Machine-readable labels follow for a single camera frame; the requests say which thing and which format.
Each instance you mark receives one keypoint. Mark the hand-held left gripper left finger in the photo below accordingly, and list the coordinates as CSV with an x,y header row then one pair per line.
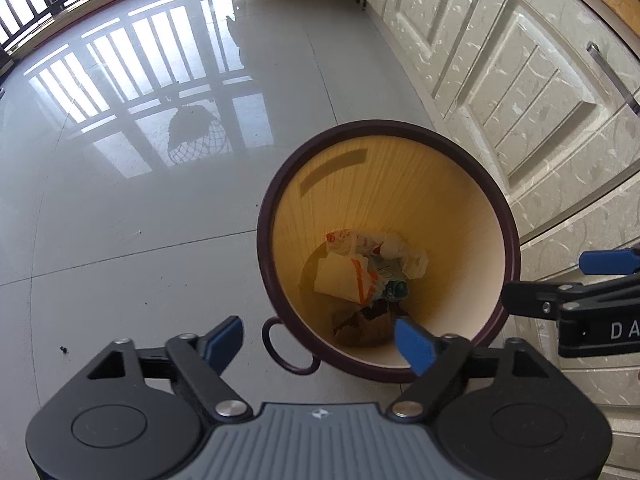
x,y
225,342

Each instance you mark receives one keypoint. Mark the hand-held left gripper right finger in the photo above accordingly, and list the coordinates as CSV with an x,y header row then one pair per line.
x,y
412,347

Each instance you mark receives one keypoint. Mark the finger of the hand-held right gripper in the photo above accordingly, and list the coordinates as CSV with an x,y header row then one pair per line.
x,y
607,262
530,300

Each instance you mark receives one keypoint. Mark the white plastic bag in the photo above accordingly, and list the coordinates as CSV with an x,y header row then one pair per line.
x,y
410,260

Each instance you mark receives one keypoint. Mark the white bag orange print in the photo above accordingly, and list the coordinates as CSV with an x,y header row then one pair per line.
x,y
340,275

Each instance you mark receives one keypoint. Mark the white red printed wrapper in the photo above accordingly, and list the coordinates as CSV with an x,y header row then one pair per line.
x,y
342,241

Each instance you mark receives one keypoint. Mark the yellow trash can dark rim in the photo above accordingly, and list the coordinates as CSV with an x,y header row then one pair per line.
x,y
425,185

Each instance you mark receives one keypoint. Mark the white embossed bed base cabinet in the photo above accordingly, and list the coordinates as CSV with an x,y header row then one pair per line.
x,y
525,85

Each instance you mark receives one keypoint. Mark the black balcony railing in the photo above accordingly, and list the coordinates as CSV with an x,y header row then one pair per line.
x,y
30,0

